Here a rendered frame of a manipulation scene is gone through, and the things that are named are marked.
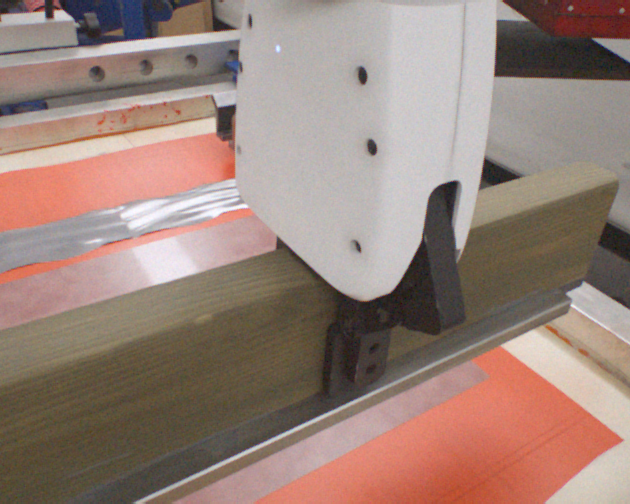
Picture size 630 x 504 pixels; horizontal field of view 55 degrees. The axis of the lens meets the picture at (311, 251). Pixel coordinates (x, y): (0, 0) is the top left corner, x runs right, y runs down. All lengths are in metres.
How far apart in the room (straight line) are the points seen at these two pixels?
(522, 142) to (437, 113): 2.64
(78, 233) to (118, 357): 0.42
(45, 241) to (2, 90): 0.30
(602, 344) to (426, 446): 0.17
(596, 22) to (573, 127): 1.41
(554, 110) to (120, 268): 2.30
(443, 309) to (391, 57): 0.08
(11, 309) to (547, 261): 0.42
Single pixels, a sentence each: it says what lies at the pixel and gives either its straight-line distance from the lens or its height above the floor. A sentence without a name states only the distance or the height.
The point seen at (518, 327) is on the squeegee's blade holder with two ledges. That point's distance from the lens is 0.34.
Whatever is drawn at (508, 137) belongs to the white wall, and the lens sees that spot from 2.87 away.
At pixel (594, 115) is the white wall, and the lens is 2.60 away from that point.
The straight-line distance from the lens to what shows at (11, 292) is 0.58.
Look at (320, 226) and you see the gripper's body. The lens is 0.21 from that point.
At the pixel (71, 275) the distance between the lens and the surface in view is 0.58.
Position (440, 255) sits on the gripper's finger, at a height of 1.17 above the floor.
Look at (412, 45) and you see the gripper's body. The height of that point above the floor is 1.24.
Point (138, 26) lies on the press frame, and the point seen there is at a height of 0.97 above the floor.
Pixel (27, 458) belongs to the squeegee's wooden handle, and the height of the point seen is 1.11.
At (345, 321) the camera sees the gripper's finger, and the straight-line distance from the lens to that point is 0.24.
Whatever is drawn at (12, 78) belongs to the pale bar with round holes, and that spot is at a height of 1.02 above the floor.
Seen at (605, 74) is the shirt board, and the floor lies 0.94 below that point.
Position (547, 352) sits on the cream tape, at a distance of 0.53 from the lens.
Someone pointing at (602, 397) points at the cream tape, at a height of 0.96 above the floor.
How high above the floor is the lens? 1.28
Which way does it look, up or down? 34 degrees down
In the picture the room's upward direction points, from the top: 3 degrees clockwise
